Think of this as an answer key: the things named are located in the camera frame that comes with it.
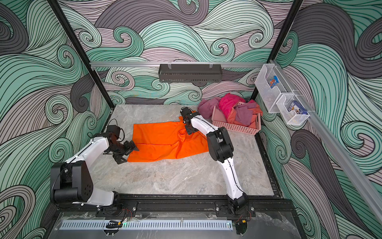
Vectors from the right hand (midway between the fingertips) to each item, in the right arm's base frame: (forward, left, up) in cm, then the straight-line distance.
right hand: (197, 128), depth 103 cm
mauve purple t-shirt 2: (+11, -35, +2) cm, 36 cm away
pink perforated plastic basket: (+11, -18, -2) cm, 21 cm away
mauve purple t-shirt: (+20, -8, +1) cm, 22 cm away
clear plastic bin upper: (+3, -40, +27) cm, 49 cm away
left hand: (-21, +39, +5) cm, 45 cm away
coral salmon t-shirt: (+7, -25, +4) cm, 26 cm away
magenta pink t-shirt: (+18, -22, +9) cm, 30 cm away
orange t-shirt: (-10, +26, -1) cm, 28 cm away
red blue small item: (+9, -43, +32) cm, 54 cm away
